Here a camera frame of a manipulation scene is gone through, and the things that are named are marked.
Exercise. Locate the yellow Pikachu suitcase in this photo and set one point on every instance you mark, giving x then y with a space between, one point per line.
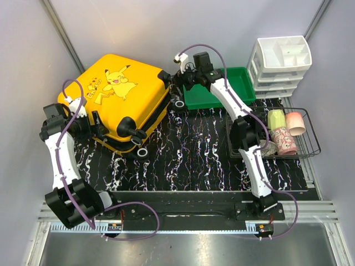
125 102

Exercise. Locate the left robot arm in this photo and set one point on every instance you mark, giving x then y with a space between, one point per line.
72 199

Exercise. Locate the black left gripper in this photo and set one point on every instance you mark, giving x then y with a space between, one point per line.
97 130

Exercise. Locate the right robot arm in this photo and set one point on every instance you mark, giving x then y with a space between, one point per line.
247 126

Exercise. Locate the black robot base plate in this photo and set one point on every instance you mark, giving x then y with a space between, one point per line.
140 217

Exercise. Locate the speckled grey plate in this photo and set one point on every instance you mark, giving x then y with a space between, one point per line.
270 150

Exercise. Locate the pale green faceted cup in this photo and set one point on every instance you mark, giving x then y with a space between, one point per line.
276 119

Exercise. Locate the pink skull pattern cup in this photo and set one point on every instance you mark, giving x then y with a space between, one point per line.
284 141

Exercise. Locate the pink marbled cup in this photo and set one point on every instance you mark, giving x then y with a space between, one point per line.
295 123

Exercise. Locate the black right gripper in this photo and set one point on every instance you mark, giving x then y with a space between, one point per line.
178 78

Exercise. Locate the green plastic tray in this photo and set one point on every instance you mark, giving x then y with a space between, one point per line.
199 98

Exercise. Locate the white drawer organizer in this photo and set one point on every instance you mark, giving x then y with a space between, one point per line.
277 65

